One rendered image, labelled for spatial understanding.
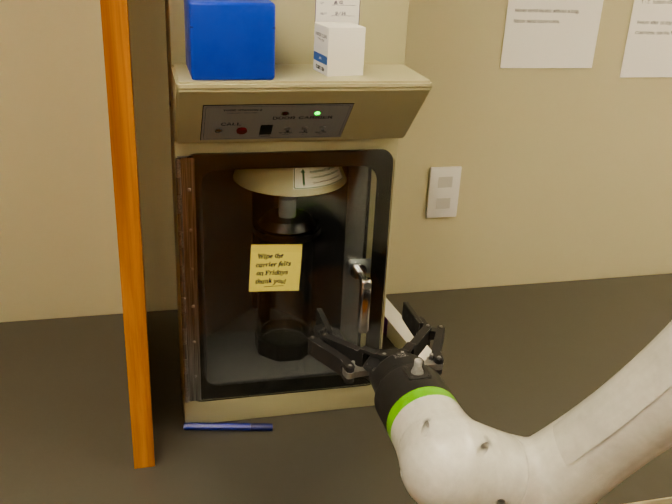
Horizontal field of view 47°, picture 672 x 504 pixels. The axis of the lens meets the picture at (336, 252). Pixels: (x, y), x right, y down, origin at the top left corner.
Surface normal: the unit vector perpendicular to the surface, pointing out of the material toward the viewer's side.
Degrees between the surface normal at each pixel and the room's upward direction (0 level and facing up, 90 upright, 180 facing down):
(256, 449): 0
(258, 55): 90
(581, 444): 75
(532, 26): 90
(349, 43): 90
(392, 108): 135
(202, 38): 90
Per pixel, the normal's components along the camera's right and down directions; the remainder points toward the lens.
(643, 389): -0.86, -0.08
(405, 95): 0.14, 0.93
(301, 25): 0.24, 0.40
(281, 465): 0.04, -0.91
